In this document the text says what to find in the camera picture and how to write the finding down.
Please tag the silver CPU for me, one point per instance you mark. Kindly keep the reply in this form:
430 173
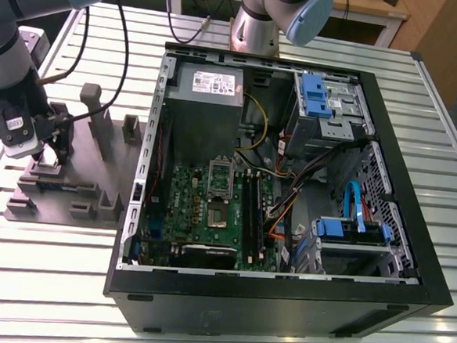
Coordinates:
49 159

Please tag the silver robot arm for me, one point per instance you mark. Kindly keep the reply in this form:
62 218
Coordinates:
9 58

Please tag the CPU socket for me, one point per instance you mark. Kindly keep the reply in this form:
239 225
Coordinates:
219 217

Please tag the grey parts rack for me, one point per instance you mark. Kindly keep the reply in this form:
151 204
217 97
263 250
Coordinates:
80 157

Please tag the dark RAM stick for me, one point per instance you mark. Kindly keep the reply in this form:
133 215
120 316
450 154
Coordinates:
55 186

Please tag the grey power supply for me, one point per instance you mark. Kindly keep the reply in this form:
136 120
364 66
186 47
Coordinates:
200 126

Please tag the green motherboard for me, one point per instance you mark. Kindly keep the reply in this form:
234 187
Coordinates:
185 231

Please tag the black graphics card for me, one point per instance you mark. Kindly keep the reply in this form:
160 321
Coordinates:
207 256

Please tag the blue plastic drive latch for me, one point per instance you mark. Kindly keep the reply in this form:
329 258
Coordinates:
319 109
314 87

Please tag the silver drive cage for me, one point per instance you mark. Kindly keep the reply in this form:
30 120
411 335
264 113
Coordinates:
333 135

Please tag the black PC case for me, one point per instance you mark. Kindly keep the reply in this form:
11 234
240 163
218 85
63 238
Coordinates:
281 312

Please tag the hard disk in blue carrier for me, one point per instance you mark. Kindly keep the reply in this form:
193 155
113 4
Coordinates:
334 228

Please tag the wooden cabinet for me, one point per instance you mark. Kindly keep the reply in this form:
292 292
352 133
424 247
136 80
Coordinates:
449 45

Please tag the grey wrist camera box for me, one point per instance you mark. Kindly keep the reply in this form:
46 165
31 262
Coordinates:
33 48

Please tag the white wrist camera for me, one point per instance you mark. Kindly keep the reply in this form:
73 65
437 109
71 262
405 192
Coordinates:
22 151

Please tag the wooden desk white frame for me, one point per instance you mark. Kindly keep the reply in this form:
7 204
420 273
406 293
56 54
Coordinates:
375 9

